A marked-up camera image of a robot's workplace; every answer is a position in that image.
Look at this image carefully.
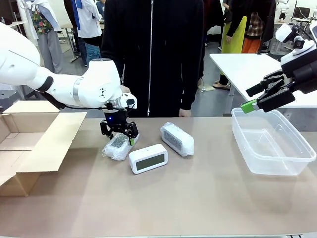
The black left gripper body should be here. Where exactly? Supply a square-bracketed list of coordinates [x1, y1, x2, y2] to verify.
[103, 109, 129, 131]

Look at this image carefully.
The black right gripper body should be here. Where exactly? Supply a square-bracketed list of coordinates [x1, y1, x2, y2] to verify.
[281, 53, 317, 94]

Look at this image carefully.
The bubble-wrapped clock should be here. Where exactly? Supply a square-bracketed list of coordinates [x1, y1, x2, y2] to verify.
[159, 121, 195, 157]
[102, 132, 140, 161]

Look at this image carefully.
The person's left forearm black sleeve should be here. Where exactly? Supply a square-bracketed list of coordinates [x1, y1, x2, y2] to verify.
[179, 44, 205, 111]

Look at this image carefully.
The person's right forearm black sleeve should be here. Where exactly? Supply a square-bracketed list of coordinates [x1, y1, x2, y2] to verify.
[100, 24, 124, 86]

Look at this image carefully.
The white unwrapped digital clock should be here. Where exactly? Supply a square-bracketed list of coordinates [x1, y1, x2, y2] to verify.
[128, 143, 169, 175]

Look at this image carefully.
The white angular cover panel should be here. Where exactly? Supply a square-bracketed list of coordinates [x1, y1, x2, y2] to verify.
[275, 23, 293, 42]

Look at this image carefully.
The open cardboard box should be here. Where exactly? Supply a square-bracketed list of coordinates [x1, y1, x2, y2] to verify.
[0, 100, 88, 198]

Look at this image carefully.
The bystander in plaid and orange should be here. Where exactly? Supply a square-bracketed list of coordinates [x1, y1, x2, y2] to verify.
[241, 0, 277, 54]

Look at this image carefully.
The bystander in yellow apron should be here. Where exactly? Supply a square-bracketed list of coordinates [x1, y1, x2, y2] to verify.
[212, 0, 248, 90]

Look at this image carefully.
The clear plastic container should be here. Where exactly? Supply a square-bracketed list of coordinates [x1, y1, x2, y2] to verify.
[231, 107, 317, 176]

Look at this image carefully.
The person in black hoodie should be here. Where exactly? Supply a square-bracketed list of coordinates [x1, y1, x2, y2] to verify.
[100, 0, 205, 119]

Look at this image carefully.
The bystander in white shirt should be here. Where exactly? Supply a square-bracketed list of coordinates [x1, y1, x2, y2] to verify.
[71, 0, 104, 66]

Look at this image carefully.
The small background desk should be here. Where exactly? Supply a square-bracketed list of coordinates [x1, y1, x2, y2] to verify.
[60, 23, 78, 63]

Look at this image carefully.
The bystander in floral shirt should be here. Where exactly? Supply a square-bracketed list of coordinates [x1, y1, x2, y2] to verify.
[18, 0, 64, 74]

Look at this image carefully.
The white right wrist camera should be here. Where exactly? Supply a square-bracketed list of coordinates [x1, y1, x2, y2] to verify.
[281, 36, 317, 68]

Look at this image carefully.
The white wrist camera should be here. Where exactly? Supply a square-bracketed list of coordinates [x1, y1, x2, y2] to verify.
[118, 93, 138, 110]
[281, 36, 317, 68]

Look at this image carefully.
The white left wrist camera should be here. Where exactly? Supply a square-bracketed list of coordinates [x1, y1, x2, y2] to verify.
[118, 93, 138, 110]

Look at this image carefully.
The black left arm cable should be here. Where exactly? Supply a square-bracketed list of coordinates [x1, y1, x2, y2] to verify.
[41, 91, 137, 112]

